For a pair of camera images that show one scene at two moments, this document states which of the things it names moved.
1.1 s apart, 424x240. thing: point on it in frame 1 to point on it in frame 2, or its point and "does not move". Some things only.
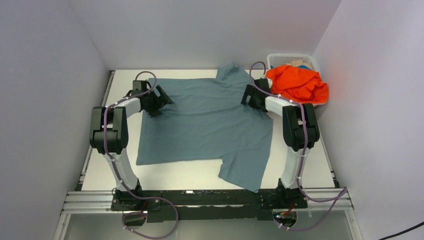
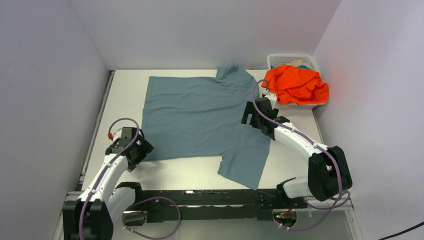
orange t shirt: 299,84 does not move
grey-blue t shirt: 208,120 does not move
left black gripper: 160,102 to 144,148
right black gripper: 250,91 to 249,109
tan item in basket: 298,62 does not move
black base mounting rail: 189,205 does not move
